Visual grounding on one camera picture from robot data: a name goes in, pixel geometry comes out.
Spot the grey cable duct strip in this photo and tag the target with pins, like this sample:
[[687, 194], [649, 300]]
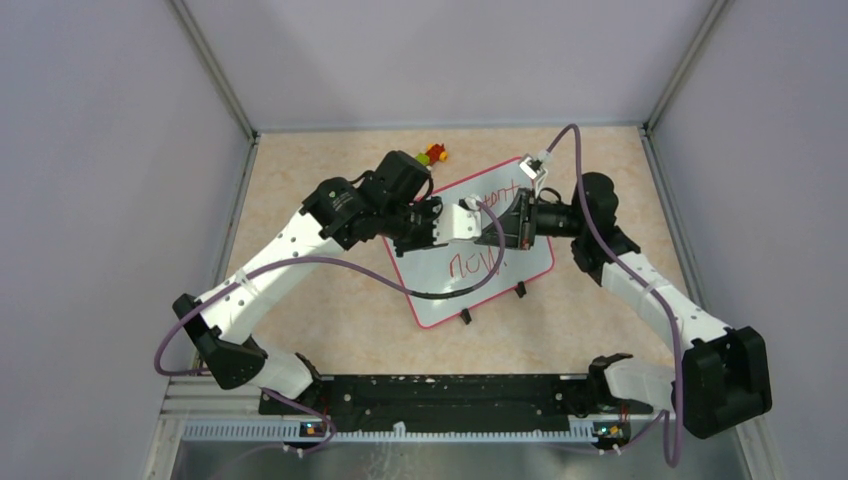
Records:
[[290, 431]]

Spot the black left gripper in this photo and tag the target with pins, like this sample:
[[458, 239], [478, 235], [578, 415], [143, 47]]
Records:
[[431, 208]]

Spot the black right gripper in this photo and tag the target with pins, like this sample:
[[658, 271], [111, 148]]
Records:
[[517, 232]]

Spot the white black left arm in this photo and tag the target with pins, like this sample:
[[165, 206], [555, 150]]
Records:
[[336, 216]]

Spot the black whiteboard clip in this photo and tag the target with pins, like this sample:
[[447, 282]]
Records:
[[521, 289], [465, 316]]

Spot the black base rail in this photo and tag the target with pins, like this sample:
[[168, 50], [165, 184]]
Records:
[[499, 403]]

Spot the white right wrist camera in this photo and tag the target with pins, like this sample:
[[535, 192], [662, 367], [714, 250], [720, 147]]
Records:
[[535, 167]]

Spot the colourful toy car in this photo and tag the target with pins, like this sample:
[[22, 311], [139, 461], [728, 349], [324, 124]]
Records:
[[433, 153]]

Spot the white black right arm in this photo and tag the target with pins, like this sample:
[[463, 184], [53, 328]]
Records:
[[722, 379]]

